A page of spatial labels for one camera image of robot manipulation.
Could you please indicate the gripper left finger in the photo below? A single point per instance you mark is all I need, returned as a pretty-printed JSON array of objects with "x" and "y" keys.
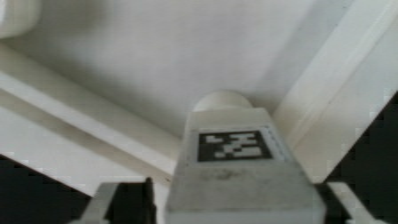
[{"x": 122, "y": 204}]

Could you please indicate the white table leg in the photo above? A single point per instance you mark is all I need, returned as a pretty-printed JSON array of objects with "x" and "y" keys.
[{"x": 239, "y": 183}]

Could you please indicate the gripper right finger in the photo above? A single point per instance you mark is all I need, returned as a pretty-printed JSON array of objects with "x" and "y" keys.
[{"x": 347, "y": 211}]

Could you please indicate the white square table top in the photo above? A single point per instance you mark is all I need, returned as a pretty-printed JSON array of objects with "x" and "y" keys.
[{"x": 113, "y": 61}]

